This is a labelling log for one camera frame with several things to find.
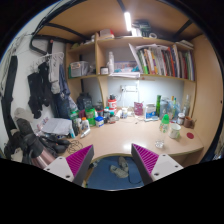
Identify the grey slipper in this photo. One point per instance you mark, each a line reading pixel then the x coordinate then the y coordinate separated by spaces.
pixel 118 172

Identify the wooden shelf unit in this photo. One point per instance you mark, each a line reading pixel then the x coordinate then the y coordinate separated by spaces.
pixel 101 48

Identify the white bottle on shelf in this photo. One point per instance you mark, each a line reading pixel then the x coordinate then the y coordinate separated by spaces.
pixel 111 63

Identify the row of books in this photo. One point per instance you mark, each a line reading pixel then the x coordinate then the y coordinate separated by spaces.
pixel 165 61

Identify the red round coaster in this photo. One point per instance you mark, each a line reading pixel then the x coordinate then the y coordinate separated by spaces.
pixel 190 135

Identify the white papers stack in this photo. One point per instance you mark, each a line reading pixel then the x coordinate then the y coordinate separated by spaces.
pixel 57 126

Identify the white ceramic mug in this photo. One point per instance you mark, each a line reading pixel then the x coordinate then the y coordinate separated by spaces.
pixel 174 130

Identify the green canister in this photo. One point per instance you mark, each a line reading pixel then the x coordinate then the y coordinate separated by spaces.
pixel 90 115

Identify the white bottle orange cap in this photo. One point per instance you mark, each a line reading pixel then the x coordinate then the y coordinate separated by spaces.
pixel 85 124

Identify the clear spray bottle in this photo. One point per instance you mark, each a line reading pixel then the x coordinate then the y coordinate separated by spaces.
pixel 186 106

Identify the brown cup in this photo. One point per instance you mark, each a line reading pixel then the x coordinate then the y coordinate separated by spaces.
pixel 188 122

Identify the clear bottle green cap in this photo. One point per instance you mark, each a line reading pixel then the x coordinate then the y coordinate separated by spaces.
pixel 164 124

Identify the clear plastic storage box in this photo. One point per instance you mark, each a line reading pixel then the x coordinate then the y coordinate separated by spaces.
pixel 78 69

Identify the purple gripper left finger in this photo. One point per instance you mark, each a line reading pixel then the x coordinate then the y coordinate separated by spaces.
pixel 74 167

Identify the clear drinking glass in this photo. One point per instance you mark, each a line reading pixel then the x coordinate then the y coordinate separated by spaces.
pixel 159 143

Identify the black backpack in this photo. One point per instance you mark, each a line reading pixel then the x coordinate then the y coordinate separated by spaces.
pixel 17 149

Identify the blue white box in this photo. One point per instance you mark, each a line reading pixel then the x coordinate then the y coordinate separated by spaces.
pixel 99 121

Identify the tall green bottle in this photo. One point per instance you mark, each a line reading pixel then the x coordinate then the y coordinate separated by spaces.
pixel 158 105

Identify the white power strip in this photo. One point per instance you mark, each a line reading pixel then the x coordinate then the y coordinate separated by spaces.
pixel 129 88

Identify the hanging dark clothes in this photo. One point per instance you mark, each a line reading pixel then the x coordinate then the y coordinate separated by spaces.
pixel 48 87

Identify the blue floor mat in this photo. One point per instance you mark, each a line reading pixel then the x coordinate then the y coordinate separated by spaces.
pixel 103 179

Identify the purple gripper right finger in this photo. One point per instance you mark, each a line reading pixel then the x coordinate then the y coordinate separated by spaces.
pixel 152 166

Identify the red lidded jar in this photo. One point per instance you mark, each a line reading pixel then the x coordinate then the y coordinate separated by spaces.
pixel 112 102

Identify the pink patterned pouch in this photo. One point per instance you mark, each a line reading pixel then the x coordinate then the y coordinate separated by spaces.
pixel 138 109

